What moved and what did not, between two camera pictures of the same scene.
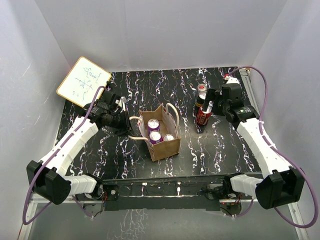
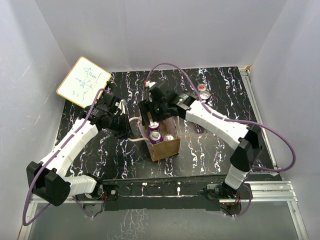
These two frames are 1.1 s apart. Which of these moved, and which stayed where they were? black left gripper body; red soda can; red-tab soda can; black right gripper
Moved: black right gripper
Stayed: red-tab soda can; red soda can; black left gripper body
